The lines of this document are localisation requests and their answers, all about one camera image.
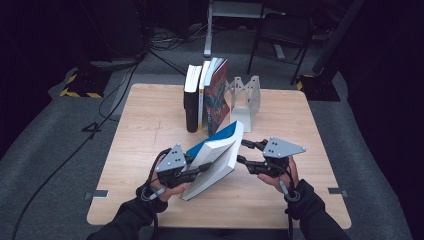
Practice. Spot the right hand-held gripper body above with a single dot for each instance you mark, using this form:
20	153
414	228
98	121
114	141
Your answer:
283	148

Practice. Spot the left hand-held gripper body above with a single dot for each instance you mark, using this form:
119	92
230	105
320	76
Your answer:
171	160

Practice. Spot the blue and white book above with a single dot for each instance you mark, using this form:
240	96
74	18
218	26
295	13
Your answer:
216	160

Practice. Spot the white expandable book rack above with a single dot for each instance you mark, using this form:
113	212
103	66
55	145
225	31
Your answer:
243	116

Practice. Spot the black hardcover book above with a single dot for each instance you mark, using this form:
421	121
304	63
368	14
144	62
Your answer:
191	110

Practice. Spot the yellow paperback book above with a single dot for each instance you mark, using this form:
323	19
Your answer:
201	106

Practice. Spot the colourful illustrated book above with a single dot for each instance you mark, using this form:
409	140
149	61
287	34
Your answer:
216	100

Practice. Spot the person's right hand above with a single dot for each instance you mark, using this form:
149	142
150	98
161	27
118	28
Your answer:
271	181

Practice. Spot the person's left hand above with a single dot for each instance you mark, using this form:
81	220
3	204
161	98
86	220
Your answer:
170	194

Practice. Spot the black yellow striped base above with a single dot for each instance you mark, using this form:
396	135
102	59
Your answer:
85	83
320	90

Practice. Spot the grey tape strip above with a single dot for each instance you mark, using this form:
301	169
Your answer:
96	194
337	192

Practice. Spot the black chair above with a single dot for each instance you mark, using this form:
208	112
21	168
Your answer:
283	31

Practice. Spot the white metal desk stand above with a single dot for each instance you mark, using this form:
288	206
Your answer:
208	33

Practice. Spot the dark slanted pole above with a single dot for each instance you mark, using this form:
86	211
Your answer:
336	36

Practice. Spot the dark equipment stand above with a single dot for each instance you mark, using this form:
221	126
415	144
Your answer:
116	33

